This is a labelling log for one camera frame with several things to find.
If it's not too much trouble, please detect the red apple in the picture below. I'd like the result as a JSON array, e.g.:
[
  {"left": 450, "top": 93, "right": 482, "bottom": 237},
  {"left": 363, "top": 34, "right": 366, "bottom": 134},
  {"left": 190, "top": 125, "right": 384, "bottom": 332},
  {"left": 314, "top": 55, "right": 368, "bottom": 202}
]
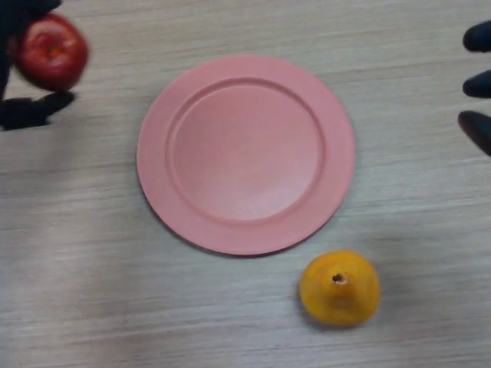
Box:
[{"left": 13, "top": 13, "right": 90, "bottom": 93}]

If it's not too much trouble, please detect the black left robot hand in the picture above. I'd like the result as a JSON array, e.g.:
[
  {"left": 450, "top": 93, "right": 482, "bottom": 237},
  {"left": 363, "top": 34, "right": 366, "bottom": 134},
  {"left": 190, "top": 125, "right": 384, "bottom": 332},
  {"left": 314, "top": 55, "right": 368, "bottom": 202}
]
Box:
[{"left": 0, "top": 0, "right": 76, "bottom": 132}]

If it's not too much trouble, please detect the yellow pear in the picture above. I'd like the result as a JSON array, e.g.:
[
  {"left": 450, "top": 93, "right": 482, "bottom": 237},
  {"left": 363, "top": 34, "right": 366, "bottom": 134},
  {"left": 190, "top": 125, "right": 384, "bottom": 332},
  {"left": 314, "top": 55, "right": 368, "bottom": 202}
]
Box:
[{"left": 298, "top": 248, "right": 381, "bottom": 328}]

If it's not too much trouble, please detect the pink round plate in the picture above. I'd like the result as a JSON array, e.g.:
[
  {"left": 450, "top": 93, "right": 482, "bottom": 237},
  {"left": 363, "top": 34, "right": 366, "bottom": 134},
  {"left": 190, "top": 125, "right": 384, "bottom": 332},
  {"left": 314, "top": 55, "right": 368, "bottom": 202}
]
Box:
[{"left": 136, "top": 54, "right": 358, "bottom": 257}]

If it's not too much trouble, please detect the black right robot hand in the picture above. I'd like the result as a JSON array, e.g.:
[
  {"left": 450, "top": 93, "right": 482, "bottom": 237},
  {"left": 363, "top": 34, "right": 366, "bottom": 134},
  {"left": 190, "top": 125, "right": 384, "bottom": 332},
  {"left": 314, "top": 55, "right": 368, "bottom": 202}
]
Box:
[{"left": 457, "top": 18, "right": 491, "bottom": 158}]

